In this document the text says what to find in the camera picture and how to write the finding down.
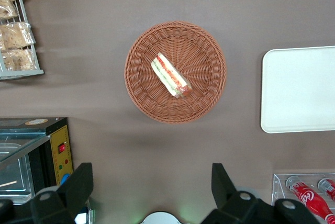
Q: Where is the clear acrylic bottle rack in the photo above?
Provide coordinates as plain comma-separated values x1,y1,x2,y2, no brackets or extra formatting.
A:
271,173,335,224

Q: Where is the red cola bottle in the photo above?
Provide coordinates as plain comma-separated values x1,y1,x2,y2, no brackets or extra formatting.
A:
318,178,335,201
285,176,335,224

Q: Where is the grey wire rack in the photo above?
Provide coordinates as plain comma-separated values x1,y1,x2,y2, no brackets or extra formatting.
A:
0,0,44,81

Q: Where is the black and yellow food warmer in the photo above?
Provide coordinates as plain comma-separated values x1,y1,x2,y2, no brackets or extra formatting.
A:
0,116,95,224

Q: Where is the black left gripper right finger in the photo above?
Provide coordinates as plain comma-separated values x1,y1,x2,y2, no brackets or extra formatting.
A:
201,163,275,224

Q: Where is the round brown wicker basket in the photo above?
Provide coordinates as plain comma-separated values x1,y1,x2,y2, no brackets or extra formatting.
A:
124,20,227,125

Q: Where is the triangle sandwich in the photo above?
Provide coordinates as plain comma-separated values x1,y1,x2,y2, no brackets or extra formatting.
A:
150,53,193,98

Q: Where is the steel food pan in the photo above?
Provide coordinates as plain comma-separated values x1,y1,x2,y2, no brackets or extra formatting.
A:
0,142,36,206

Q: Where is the beige plastic tray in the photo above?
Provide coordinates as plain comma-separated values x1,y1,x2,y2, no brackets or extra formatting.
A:
260,46,335,134

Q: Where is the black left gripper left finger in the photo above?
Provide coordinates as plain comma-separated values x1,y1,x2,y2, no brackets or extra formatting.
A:
30,162,94,224

